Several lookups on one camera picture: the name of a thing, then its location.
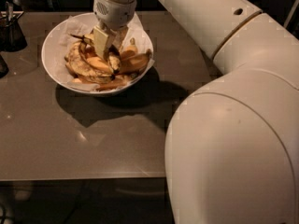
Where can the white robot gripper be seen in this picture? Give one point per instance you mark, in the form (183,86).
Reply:
(116,12)

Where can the dark spotted ripe banana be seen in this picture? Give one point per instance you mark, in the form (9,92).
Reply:
(113,58)

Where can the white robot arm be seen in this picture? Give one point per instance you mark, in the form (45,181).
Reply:
(232,147)

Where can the small yellow upright banana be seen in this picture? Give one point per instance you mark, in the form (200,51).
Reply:
(129,51)

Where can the white ceramic bowl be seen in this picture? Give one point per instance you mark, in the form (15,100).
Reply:
(58,43)

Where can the yellow banana right side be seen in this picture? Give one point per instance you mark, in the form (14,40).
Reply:
(135,63)

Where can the large brown spotted banana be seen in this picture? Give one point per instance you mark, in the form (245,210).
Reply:
(81,68)

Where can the yellow banana at bottom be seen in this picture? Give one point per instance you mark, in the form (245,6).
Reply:
(119,82)

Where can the dark mesh pen holder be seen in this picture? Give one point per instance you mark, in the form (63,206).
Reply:
(11,36)

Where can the dark object at left edge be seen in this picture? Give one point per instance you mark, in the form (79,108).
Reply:
(3,67)

